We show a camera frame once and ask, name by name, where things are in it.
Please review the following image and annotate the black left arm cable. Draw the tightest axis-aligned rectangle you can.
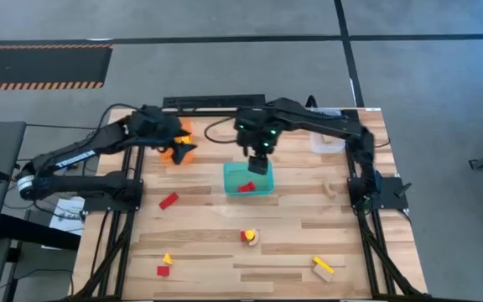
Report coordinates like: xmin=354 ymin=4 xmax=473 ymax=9
xmin=92 ymin=102 xmax=142 ymax=139

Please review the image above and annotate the black aluminium frame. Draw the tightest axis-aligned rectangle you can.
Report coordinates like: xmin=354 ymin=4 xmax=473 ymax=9
xmin=341 ymin=109 xmax=427 ymax=299
xmin=71 ymin=142 xmax=150 ymax=299

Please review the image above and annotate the orange plastic bin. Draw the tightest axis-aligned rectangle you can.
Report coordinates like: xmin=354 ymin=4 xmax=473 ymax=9
xmin=159 ymin=118 xmax=195 ymax=165

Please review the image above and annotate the black hazard-striped floor mat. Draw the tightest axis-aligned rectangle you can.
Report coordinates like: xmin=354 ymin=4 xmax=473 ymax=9
xmin=0 ymin=44 xmax=114 ymax=91

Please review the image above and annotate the long red block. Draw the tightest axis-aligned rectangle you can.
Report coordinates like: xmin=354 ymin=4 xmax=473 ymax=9
xmin=158 ymin=191 xmax=180 ymax=211

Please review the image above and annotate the clear plastic bin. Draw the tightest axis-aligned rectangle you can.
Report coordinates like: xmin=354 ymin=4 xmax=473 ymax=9
xmin=309 ymin=107 xmax=346 ymax=154

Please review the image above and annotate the wooden rectangular block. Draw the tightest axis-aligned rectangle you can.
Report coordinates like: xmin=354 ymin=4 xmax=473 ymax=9
xmin=311 ymin=263 xmax=334 ymax=284

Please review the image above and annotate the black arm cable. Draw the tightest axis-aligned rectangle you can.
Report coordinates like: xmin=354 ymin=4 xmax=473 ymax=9
xmin=92 ymin=102 xmax=142 ymax=139
xmin=203 ymin=116 xmax=242 ymax=145

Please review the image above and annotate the green plastic bin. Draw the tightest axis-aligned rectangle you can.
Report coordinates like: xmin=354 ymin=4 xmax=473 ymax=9
xmin=223 ymin=161 xmax=275 ymax=197

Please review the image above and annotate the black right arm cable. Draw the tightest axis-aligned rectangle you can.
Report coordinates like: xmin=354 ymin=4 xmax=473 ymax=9
xmin=203 ymin=116 xmax=242 ymax=145

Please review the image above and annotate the black aluminium rail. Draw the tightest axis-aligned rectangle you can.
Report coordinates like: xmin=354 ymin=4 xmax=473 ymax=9
xmin=161 ymin=107 xmax=242 ymax=118

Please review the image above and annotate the wooden curved block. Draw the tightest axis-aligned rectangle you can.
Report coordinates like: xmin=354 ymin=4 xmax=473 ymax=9
xmin=322 ymin=179 xmax=337 ymax=199

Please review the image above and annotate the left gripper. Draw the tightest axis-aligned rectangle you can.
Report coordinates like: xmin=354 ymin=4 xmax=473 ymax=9
xmin=134 ymin=104 xmax=199 ymax=166

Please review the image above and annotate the yellow plank block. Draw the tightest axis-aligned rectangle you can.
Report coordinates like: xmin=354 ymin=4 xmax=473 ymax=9
xmin=312 ymin=256 xmax=335 ymax=275

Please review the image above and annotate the white paper sign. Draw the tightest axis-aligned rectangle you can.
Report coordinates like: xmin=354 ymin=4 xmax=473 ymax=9
xmin=49 ymin=196 xmax=86 ymax=237

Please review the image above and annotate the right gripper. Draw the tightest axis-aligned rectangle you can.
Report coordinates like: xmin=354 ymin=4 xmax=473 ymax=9
xmin=233 ymin=107 xmax=279 ymax=176

